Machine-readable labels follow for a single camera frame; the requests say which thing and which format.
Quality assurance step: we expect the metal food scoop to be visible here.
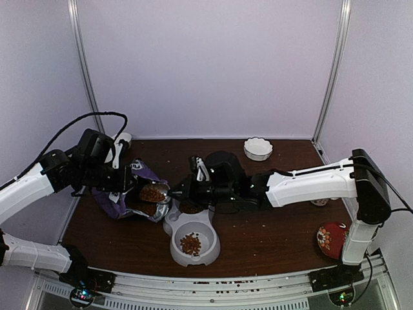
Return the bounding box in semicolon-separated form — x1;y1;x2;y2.
139;183;171;204

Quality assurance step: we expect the patterned mug yellow inside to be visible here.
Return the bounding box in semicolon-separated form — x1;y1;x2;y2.
310;198;336;207

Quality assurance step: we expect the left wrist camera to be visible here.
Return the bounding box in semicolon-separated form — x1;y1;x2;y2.
112;139;130;169

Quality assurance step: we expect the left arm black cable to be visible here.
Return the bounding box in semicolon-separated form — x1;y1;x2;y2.
0;111;128;188

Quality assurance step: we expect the right aluminium frame post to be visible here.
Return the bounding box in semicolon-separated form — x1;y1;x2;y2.
312;0;352;145

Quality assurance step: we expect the purple puppy food bag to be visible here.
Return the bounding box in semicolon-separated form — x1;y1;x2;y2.
90;158;170;223

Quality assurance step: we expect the grey double pet bowl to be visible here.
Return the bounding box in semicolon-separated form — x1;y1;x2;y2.
163;200;221;267

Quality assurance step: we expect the aluminium frame post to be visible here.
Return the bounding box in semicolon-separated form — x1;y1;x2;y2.
312;0;352;145
66;0;108;130

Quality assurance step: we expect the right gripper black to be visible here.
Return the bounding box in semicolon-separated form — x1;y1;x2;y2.
168;172;237;209

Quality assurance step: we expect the small white round bowl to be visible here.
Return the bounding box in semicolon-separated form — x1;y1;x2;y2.
112;132;132;150

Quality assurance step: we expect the aluminium front rail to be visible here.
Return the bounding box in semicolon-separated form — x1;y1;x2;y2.
41;254;398;310

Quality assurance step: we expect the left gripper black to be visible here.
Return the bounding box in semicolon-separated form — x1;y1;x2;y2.
79;161;136;192

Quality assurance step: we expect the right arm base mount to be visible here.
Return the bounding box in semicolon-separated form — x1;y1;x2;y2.
308;264;365;307

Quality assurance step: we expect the left aluminium frame post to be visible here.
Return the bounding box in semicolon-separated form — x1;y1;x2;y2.
66;0;108;130

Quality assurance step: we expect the red floral plate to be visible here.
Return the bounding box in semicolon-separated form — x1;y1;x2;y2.
316;222;349;260

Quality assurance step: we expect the kibble in far bowl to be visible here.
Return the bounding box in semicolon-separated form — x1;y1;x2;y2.
179;205;205;214

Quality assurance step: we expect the kibble in bowl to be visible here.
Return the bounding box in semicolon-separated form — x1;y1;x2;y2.
179;205;205;214
179;232;201;256

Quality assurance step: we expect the kibble in near bowl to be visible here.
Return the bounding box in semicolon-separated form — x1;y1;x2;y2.
179;232;201;256

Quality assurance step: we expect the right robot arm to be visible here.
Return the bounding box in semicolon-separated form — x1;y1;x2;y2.
168;149;391;285

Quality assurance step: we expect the white scalloped bowl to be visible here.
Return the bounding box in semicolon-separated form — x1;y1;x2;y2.
243;137;273;161

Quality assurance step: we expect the kibble in metal scoop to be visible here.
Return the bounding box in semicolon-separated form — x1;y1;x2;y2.
139;184;166;203

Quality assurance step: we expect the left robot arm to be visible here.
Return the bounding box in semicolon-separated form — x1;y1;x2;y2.
1;129;136;287

